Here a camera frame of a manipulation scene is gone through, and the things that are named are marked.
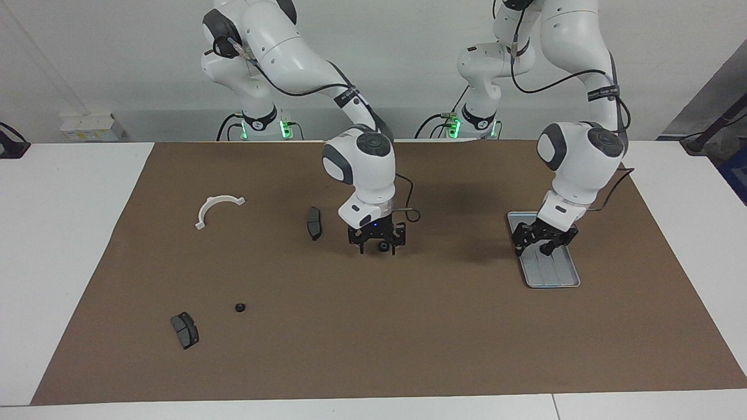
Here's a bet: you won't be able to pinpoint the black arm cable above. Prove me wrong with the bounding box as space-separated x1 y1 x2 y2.
219 35 422 224
493 0 636 212

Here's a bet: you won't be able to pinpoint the black left base cables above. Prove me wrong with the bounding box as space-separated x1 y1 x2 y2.
414 87 470 139

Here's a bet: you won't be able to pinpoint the white box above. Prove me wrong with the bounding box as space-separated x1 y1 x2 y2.
60 113 127 142

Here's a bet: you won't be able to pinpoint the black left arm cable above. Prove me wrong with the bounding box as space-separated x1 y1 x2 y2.
493 0 636 212

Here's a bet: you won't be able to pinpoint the white curved plastic bracket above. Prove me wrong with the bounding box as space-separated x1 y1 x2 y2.
194 195 247 230

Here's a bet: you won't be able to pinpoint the brown table mat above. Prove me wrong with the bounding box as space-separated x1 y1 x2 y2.
30 139 747 406

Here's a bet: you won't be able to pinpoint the black stand pole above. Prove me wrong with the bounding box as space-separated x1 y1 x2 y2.
680 93 747 156

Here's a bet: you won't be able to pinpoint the blue object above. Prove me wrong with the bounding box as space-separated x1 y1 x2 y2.
719 146 747 206

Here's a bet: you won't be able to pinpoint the silver metal tray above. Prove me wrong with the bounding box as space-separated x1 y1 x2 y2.
507 211 581 289

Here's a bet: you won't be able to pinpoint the black right base cables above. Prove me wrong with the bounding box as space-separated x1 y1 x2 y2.
216 113 243 142

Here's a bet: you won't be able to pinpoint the black base cables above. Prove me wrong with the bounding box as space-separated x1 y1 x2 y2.
216 113 243 142
414 87 470 139

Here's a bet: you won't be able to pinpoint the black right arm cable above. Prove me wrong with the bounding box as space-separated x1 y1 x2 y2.
219 35 422 224

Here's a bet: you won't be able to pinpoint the black clamp base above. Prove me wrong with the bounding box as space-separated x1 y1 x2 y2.
0 121 31 159

